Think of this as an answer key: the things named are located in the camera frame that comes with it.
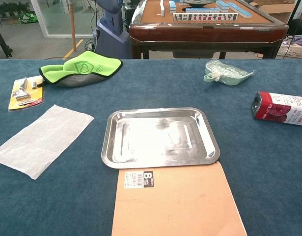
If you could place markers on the white paper sheet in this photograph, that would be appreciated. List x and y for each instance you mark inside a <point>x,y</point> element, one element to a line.
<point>42,140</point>

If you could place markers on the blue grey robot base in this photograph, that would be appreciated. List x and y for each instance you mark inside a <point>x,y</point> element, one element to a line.
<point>111,37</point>

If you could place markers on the silver metal tray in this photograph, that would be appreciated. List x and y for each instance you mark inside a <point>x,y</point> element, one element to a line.
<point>160,137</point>

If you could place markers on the blue felt table cover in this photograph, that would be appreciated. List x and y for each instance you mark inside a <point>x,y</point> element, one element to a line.
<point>150,98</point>

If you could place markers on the green microfiber cloth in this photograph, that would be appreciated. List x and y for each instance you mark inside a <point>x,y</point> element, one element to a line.
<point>87,66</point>

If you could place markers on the mint green dustpan set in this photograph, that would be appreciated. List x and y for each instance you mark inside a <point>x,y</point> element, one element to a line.
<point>227,76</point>

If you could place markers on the tan kraft notebook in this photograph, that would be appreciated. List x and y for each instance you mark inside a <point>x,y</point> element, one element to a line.
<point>177,206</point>

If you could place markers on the brown mahjong table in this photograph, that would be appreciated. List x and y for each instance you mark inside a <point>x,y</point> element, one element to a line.
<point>207,32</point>

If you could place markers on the standing white mahjong tile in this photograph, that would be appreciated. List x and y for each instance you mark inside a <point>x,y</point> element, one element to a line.
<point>162,8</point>

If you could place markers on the blue mahjong tile stack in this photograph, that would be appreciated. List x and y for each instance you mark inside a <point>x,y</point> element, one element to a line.
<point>172,6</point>

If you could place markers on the face-up mahjong tile row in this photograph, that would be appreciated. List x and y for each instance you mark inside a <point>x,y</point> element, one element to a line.
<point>204,16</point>

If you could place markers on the wooden pole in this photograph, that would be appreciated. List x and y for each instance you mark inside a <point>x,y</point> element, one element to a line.
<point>72,29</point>

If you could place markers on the blue mahjong tile row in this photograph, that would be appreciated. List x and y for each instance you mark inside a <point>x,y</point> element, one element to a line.
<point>202,10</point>
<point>222,5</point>
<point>240,10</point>

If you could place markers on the razor in yellow package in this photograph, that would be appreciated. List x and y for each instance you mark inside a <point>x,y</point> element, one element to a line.
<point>25,98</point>

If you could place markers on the red labelled drink bottle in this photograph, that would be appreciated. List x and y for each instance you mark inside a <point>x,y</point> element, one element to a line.
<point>278,108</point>

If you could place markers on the white plastic basket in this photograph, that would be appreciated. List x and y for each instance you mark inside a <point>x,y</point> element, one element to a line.
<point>292,51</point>

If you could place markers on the green bag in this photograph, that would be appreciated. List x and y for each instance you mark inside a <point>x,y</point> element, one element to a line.
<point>28,17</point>

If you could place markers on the black stand leg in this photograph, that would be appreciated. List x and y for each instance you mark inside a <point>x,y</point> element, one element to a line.
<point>2,41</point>

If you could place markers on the black tripod stand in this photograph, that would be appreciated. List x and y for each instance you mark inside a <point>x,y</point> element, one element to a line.
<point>295,14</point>

